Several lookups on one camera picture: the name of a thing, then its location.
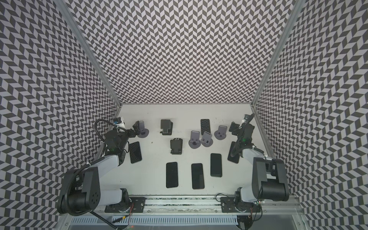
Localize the grey round-base phone stand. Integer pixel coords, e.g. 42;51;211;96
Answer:
137;121;149;138

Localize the black phone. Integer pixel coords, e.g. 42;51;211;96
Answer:
210;153;222;177
166;162;178;188
200;119;211;135
191;163;205;189
227;141;240;164
129;142;142;164

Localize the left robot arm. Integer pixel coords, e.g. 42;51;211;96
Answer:
57;119;144;216

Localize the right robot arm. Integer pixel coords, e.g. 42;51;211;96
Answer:
230;122;289;212

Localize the grey round stand far right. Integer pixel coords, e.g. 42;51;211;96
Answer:
214;125;228;140

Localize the black rectangular phone stand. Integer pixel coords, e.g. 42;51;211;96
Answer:
160;119;173;136

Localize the grey round stand centre-right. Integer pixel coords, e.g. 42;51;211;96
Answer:
200;131;213;147

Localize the grey round stand centre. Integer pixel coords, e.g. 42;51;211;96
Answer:
188;130;201;149

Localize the black folding phone stand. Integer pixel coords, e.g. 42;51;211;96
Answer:
170;138;183;155

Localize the white ribbed vent strip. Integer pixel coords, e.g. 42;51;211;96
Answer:
70;216;239;225

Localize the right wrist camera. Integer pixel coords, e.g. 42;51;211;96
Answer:
243;115;251;122

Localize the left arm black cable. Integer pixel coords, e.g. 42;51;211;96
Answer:
61;118;127;230

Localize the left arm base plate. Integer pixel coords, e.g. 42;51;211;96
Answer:
104;197;146;213

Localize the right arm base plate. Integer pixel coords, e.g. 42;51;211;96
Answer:
219;196;261;213

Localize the aluminium front rail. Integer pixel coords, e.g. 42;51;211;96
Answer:
61;195;305;217

